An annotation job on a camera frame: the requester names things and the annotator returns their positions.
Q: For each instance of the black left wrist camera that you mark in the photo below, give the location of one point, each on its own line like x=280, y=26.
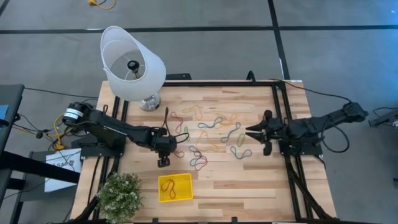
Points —
x=163, y=162

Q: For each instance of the yellow slotted plastic basket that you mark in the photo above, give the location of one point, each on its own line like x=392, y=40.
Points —
x=183, y=193

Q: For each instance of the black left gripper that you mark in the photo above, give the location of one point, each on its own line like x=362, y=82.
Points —
x=164, y=141

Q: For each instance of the green rubber band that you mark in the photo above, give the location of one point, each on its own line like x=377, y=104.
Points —
x=238, y=140
x=186, y=130

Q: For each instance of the white paper sheet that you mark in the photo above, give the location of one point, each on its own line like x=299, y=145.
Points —
x=62, y=171

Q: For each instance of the white shade chrome table lamp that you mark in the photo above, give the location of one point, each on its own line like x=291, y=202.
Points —
x=146, y=84

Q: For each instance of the dark red rubber band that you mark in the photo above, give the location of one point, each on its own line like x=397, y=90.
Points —
x=169, y=180

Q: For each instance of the orange-yellow rubber band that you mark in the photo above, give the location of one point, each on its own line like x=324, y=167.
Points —
x=231, y=119

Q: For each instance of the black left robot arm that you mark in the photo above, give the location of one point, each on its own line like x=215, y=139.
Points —
x=105, y=127

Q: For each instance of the black aluminium table frame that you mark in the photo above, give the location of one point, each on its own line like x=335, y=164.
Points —
x=217, y=83

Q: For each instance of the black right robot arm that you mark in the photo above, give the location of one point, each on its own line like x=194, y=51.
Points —
x=311, y=124

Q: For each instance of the black mount block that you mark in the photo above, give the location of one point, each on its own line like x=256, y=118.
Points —
x=178, y=76

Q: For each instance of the black frame bracket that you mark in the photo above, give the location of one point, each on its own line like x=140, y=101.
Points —
x=234, y=220
x=155, y=220

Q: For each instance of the grey side desk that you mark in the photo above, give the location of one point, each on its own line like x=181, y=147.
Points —
x=9, y=99

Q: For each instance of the yellow rubber band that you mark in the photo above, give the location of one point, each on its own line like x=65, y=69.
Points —
x=199, y=113
x=200, y=138

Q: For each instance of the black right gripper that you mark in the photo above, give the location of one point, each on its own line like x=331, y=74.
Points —
x=275, y=130

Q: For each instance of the artificial white-flowered potted plant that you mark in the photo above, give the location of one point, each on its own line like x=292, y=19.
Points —
x=119, y=197

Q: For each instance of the blue rubber band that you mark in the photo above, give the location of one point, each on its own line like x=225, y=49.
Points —
x=231, y=132
x=211, y=125
x=194, y=151
x=236, y=154

